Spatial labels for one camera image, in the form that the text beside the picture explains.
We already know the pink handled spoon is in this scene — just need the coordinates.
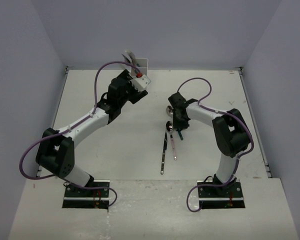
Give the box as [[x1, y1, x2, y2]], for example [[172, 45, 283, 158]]
[[165, 121, 178, 161]]

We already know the teal handled spoon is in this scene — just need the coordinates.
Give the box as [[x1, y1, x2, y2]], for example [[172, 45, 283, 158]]
[[166, 105, 184, 141]]

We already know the teal handled knife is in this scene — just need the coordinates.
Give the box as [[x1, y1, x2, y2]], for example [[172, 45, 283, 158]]
[[121, 54, 137, 67]]

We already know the dark dotted handled knife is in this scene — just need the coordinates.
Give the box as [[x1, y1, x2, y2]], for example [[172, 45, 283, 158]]
[[160, 132, 168, 175]]

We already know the teal handled fork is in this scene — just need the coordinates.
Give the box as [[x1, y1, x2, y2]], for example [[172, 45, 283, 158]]
[[125, 50, 140, 67]]

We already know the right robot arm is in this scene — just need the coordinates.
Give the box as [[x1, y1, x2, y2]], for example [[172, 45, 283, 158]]
[[165, 91, 254, 197]]

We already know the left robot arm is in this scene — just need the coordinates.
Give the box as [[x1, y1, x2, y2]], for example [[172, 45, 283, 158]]
[[35, 70, 151, 197]]

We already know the white three-compartment utensil holder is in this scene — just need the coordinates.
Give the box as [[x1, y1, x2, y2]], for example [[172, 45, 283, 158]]
[[131, 58, 149, 75]]

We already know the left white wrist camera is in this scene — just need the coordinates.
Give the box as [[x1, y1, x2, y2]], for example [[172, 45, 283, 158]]
[[130, 73, 151, 92]]

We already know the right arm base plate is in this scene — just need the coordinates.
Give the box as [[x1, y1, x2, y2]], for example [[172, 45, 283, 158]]
[[197, 178, 246, 210]]

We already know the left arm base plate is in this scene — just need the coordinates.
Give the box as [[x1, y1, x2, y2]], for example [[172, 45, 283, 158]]
[[62, 180, 110, 210]]

